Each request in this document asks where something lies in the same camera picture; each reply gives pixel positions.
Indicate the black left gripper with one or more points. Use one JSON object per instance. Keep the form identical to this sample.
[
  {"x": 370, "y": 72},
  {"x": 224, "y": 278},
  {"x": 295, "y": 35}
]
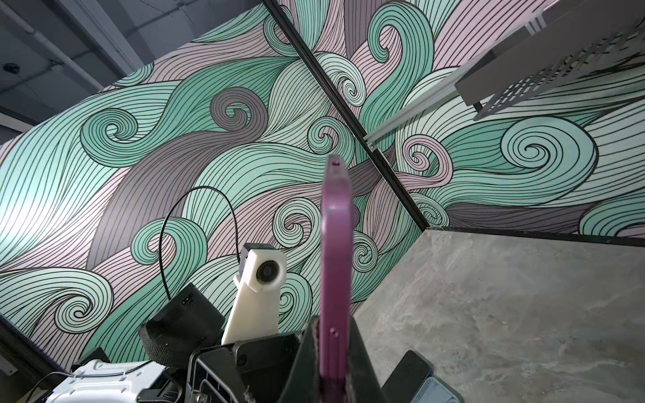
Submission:
[{"x": 254, "y": 370}]

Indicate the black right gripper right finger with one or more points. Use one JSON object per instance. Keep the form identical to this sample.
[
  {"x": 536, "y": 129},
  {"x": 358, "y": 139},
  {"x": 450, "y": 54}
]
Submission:
[{"x": 361, "y": 384}]

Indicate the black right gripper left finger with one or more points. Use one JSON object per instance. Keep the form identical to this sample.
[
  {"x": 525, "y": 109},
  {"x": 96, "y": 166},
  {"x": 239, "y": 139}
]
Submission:
[{"x": 303, "y": 383}]

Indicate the black phone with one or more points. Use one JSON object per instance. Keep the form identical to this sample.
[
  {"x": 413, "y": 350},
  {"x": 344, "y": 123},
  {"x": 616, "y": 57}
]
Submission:
[{"x": 336, "y": 273}]

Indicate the black phone case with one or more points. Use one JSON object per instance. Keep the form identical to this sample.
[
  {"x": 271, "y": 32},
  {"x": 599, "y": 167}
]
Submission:
[{"x": 413, "y": 380}]

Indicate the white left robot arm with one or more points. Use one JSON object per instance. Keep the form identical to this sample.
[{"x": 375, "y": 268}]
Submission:
[{"x": 187, "y": 362}]

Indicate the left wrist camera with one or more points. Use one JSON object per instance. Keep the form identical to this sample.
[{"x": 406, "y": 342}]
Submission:
[{"x": 255, "y": 311}]

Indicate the aluminium wall rail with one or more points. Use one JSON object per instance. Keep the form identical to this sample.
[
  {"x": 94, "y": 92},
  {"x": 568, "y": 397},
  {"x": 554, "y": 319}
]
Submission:
[{"x": 446, "y": 88}]

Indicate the black corner frame post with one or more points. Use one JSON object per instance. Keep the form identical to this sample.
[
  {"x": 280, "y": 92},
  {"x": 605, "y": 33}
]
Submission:
[{"x": 324, "y": 81}]

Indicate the black wall tray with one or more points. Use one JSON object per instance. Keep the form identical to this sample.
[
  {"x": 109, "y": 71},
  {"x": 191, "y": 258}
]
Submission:
[{"x": 564, "y": 41}]

